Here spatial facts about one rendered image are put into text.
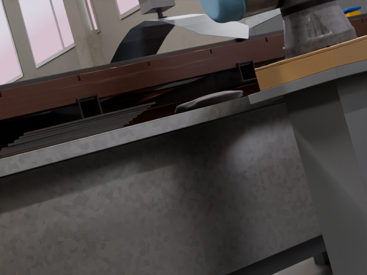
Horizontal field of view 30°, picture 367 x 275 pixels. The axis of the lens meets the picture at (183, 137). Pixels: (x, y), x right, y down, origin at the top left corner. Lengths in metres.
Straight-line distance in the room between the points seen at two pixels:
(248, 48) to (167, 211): 0.49
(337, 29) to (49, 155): 0.61
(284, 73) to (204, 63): 0.36
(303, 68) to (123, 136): 0.37
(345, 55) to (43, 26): 8.87
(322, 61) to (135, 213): 0.52
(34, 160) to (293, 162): 0.74
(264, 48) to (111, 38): 6.89
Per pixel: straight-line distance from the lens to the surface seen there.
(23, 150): 1.32
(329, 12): 1.41
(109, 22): 8.64
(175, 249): 1.54
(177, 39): 7.61
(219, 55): 1.72
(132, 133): 1.33
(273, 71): 1.39
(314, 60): 1.31
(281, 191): 1.71
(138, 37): 2.14
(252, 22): 3.00
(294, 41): 1.40
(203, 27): 1.88
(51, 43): 9.93
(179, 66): 1.65
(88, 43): 8.78
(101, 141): 1.30
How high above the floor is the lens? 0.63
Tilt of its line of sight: level
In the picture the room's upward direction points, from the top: 16 degrees counter-clockwise
